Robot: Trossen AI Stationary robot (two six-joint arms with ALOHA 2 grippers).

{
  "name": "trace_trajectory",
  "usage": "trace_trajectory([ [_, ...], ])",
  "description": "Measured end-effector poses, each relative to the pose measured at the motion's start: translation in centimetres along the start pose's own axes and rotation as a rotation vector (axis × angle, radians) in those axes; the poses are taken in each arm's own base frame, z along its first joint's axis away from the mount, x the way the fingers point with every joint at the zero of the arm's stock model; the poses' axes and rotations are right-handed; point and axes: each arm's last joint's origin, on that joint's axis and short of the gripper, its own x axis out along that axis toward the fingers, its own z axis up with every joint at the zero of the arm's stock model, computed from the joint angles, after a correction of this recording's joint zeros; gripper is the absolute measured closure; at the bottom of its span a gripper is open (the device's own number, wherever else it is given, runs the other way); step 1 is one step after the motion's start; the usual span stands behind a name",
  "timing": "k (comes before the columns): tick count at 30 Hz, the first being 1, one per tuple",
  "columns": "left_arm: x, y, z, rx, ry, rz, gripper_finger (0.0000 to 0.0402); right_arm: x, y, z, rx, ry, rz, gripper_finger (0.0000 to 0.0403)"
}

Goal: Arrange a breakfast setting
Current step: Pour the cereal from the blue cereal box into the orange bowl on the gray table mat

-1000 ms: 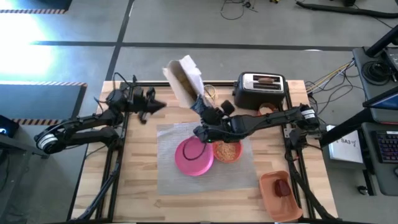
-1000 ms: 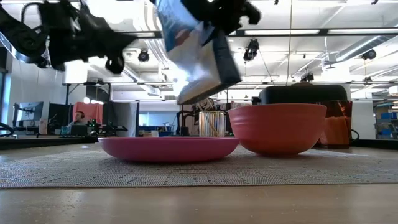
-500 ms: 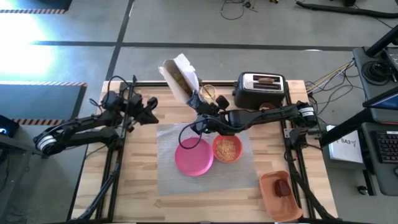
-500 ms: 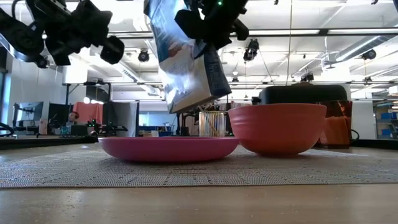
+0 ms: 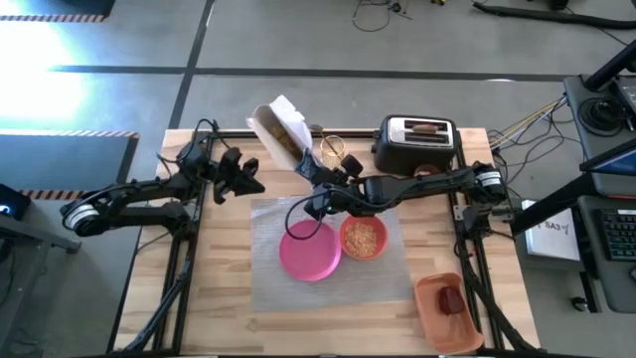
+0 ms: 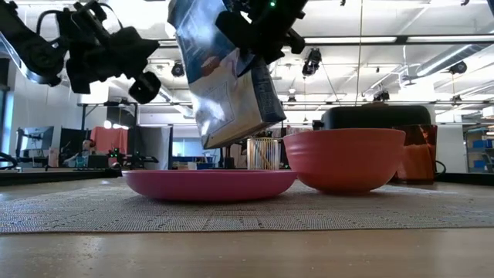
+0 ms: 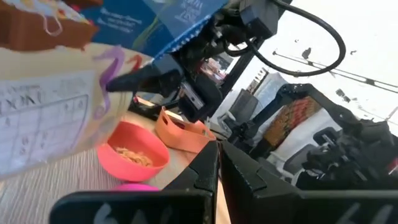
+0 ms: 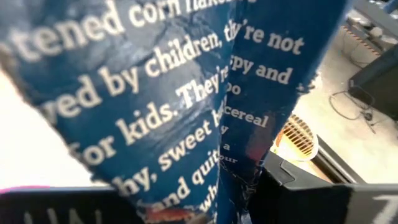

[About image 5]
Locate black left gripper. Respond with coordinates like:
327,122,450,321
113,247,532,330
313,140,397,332
213,146,267,205

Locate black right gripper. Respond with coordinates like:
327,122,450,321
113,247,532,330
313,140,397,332
303,166,369,220

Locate blue cereal box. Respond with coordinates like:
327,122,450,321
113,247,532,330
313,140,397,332
245,93,325,184

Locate orange bowl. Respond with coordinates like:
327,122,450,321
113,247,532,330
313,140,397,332
338,214,391,262

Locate pink plastic plate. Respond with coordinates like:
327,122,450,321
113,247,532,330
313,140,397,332
278,218,344,283

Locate orange rectangular plastic bin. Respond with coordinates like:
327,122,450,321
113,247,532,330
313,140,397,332
413,270,486,356

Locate golden cereal flakes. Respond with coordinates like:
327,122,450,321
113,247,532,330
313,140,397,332
344,221,379,259

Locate black toaster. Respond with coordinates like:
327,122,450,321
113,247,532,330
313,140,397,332
371,114,459,177

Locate grey woven placemat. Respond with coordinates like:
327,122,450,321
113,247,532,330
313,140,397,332
249,192,414,313

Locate dark red jam jar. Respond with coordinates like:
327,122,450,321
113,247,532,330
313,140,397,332
436,284,467,317

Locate black hazard-striped floor mat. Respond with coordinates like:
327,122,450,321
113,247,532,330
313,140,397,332
0,129,141,203
0,0,116,24

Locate white paper box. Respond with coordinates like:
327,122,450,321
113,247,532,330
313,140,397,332
523,198,582,263

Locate dark grey equipment cart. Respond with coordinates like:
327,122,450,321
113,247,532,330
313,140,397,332
0,182,83,358

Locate grey office desk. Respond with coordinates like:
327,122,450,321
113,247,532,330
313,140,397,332
509,74,636,314

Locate dark laptop screen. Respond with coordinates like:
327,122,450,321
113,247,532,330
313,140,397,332
578,141,636,199

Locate black backlit keyboard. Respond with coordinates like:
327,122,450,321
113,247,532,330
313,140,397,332
598,207,636,263

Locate gold wire cup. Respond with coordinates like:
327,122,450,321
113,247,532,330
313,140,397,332
319,134,347,171

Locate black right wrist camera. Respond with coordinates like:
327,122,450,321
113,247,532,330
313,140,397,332
340,153,366,178

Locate black aluminium table frame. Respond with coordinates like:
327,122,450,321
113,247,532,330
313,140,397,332
106,126,548,357

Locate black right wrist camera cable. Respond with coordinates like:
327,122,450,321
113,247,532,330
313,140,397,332
284,196,329,242

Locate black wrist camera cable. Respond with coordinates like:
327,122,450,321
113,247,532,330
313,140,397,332
284,196,329,242
156,117,233,175

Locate black left wrist camera cable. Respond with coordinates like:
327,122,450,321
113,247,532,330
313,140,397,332
156,117,233,175

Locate thin black floor cable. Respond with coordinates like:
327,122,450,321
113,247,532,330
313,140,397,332
351,0,413,34

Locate coloured cable bundle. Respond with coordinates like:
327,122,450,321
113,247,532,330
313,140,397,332
487,95,568,150

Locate coiled black cable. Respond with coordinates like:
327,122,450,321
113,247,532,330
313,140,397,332
577,95,628,133

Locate thick black floor hose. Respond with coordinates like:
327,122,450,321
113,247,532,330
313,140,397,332
471,0,636,30

